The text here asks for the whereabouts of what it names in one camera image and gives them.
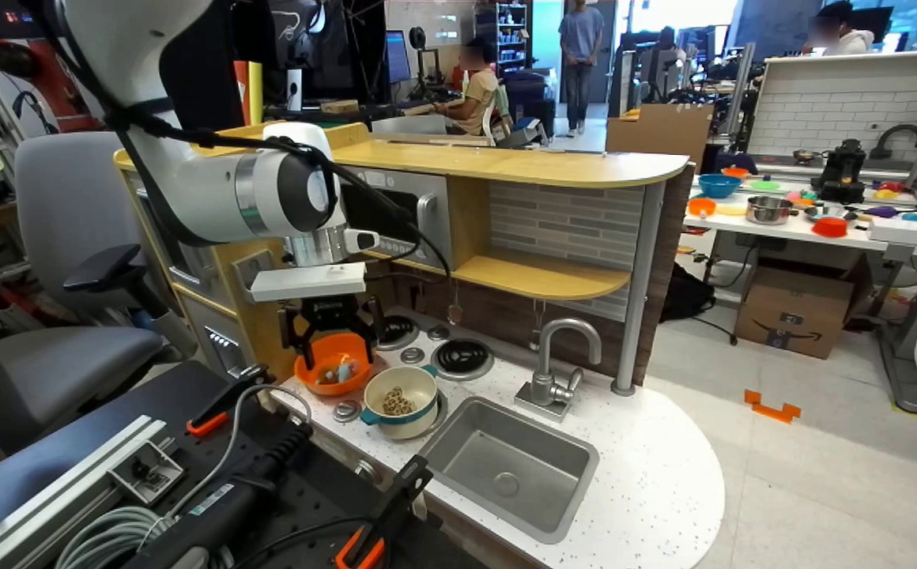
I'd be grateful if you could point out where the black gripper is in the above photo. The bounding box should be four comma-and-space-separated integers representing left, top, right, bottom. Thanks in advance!
282, 294, 377, 372

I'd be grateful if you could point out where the orange plastic bowl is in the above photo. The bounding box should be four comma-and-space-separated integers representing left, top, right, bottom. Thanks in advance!
291, 325, 383, 403

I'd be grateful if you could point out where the grey toy microwave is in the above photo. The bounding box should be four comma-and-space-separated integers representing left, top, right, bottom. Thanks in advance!
344, 167, 451, 270

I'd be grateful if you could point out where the grey toy sink basin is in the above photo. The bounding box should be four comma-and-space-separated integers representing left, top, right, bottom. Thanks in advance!
418, 392, 605, 544

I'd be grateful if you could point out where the grey toy faucet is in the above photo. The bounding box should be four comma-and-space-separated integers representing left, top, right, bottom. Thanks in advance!
511, 317, 610, 425

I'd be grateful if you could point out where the standing person in blue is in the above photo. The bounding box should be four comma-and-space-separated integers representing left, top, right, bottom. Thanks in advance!
557, 0, 608, 139

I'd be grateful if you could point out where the blue bowl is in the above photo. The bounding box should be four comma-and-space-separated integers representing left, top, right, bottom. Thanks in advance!
696, 172, 742, 201

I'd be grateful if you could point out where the steel pot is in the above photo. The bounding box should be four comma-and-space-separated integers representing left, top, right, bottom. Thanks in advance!
742, 192, 794, 227

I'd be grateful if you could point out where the red bowl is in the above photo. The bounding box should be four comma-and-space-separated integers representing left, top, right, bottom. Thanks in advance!
810, 211, 854, 245

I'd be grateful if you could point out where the black coil stove burner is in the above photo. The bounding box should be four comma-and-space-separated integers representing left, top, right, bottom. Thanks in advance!
373, 314, 422, 353
430, 338, 497, 385

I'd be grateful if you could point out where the black cylindrical tool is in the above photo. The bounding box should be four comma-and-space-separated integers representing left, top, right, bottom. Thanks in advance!
121, 425, 317, 569

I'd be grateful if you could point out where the grey padded office chair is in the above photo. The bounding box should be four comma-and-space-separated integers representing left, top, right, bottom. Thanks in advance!
0, 129, 183, 425

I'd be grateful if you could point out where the person in yellow shirt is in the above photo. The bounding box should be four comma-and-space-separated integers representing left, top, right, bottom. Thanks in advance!
436, 32, 506, 139

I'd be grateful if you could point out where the plain cardboard box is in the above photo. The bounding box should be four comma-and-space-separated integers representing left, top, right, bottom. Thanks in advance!
605, 101, 717, 172

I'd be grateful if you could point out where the white work table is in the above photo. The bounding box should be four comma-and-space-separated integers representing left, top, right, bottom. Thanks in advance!
682, 178, 917, 417

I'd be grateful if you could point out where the printed cardboard shipping box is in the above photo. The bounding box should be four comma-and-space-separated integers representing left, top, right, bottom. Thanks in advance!
734, 264, 869, 365

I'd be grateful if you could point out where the black appliance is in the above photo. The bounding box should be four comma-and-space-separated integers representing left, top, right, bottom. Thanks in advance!
810, 136, 869, 205

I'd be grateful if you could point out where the white brick pattern panel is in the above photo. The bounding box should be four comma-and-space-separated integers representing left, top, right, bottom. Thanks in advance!
742, 49, 917, 181

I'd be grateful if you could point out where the person in white top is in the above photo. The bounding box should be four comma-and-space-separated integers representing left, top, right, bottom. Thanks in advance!
807, 0, 881, 56

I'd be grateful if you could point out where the white wrist camera plate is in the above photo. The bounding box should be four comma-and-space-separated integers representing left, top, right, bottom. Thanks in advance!
246, 260, 371, 306

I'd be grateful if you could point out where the white pot with teal handles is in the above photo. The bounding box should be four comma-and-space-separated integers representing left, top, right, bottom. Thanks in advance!
356, 365, 444, 443

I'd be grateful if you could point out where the clamp with orange handle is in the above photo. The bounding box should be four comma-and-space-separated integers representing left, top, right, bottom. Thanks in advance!
183, 365, 271, 443
329, 452, 436, 569

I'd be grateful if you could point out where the yellow post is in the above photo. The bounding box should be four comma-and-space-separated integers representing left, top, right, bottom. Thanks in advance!
233, 56, 267, 129

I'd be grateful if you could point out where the grey cable bundle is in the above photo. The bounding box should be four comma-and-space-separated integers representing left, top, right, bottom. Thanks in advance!
51, 503, 180, 569

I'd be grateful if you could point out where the aluminium rail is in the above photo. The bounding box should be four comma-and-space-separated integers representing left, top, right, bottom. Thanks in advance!
0, 411, 187, 569

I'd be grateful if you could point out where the orange floor bracket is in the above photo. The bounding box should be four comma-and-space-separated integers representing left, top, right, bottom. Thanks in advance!
742, 385, 807, 427

